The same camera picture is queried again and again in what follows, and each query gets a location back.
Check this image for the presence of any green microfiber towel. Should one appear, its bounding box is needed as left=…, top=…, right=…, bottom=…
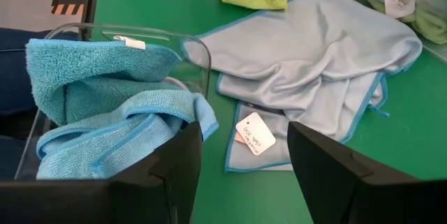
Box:
left=358, top=0, right=447, bottom=46

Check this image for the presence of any white handwritten paper tag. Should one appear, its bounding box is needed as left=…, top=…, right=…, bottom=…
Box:
left=234, top=111, right=277, bottom=157

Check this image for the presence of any teal terry microfiber towel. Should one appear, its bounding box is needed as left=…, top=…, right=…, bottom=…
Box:
left=25, top=35, right=182, bottom=127

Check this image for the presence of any white printed paper tag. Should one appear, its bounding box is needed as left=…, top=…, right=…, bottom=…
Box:
left=383, top=0, right=417, bottom=20

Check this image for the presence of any light blue ribbed towel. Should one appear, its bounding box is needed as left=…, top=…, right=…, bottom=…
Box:
left=36, top=89, right=220, bottom=180

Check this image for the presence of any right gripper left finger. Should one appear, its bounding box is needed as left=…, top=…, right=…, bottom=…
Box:
left=0, top=121, right=204, bottom=224

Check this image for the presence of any grey-blue towel with blue edging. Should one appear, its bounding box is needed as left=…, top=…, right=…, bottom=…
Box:
left=181, top=0, right=424, bottom=174

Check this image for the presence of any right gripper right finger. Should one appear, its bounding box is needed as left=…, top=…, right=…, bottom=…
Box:
left=286, top=121, right=447, bottom=224

